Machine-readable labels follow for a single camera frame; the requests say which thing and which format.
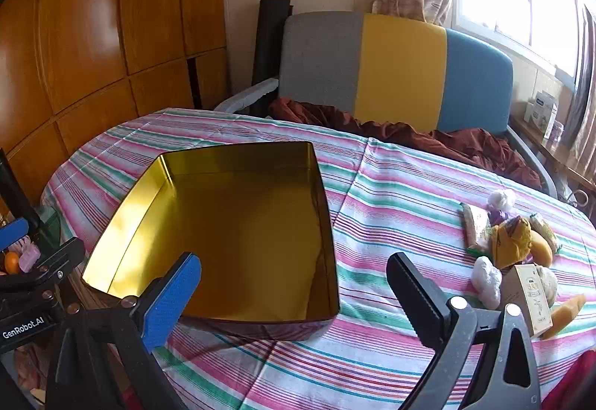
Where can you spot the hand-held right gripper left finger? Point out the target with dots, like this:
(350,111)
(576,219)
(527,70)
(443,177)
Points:
(172,298)

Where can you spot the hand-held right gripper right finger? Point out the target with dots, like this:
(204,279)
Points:
(414,298)

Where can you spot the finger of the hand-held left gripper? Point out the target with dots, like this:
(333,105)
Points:
(14,234)
(51,263)

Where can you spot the cracker packet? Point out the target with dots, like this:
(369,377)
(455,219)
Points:
(540,221)
(475,224)

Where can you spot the golden tin box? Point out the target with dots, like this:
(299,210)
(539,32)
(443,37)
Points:
(242,214)

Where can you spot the orange round item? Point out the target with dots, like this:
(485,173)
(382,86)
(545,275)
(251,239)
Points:
(11,262)

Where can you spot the black pole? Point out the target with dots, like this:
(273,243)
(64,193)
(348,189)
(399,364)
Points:
(18,191)

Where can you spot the yellow snack packet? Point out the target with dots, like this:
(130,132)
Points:
(510,244)

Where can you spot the small beige carton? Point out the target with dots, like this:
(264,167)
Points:
(526,298)

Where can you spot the striped tablecloth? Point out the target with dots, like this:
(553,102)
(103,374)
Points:
(396,186)

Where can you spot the maroon cloth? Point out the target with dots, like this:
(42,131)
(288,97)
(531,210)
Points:
(465,144)

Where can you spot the person's red clothing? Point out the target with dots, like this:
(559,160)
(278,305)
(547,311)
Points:
(570,384)

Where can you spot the wooden side table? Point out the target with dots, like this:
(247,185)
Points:
(549,154)

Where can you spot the small purple box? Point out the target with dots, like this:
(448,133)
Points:
(555,135)

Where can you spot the white carton box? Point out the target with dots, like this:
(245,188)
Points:
(540,112)

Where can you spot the wooden wardrobe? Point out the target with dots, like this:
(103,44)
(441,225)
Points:
(93,19)

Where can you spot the grey yellow blue armchair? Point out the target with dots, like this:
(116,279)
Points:
(396,65)

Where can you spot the striped curtain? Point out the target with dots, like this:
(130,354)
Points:
(584,112)

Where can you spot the black rolled mat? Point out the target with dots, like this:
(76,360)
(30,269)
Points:
(267,42)

